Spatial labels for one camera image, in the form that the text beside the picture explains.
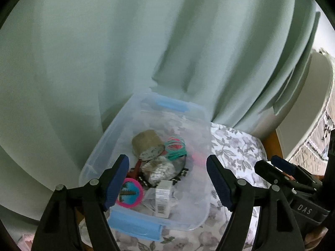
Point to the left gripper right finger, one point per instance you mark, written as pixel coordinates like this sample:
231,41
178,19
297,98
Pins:
277,227

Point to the pink hand mirror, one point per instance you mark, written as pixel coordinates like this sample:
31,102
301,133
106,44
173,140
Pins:
131,193

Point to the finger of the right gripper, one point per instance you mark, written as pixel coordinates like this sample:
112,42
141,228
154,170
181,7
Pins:
293,167
274,176

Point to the red scissors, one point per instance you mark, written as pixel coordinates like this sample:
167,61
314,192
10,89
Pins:
133,173

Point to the pale green curtain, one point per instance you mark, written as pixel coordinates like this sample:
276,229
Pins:
67,66

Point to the floral grey white blanket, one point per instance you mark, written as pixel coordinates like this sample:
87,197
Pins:
237,151

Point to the small white barcode box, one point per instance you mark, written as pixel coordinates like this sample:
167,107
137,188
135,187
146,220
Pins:
162,199

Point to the black spiked headband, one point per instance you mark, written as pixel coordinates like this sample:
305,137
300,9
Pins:
181,170

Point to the person right hand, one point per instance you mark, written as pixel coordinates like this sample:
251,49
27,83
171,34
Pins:
312,239

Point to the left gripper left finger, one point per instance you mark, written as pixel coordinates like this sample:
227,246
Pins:
58,228

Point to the brown packing tape roll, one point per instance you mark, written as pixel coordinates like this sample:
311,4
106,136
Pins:
147,145

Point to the white bed frame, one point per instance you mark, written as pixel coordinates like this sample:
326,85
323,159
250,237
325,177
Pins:
304,111

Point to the clear plastic storage bin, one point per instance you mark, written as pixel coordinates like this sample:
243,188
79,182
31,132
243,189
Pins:
184,128

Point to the beige patterned quilt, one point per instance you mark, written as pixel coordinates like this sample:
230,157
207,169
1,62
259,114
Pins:
312,155

